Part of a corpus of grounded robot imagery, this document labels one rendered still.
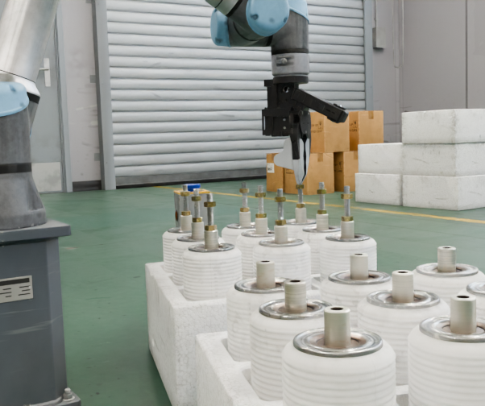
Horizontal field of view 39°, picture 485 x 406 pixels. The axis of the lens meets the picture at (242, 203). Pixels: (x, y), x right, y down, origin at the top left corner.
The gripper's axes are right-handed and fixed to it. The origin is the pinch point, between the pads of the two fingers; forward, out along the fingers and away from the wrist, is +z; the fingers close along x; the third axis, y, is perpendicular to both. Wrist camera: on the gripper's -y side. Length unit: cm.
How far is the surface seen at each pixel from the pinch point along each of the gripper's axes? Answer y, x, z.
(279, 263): -5.4, 30.5, 11.9
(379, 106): 116, -663, -39
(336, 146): 87, -358, 0
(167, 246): 21.4, 18.3, 11.9
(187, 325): 5.1, 42.5, 19.5
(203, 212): 22.8, -0.5, 7.5
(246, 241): 4.0, 20.9, 10.0
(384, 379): -31, 78, 11
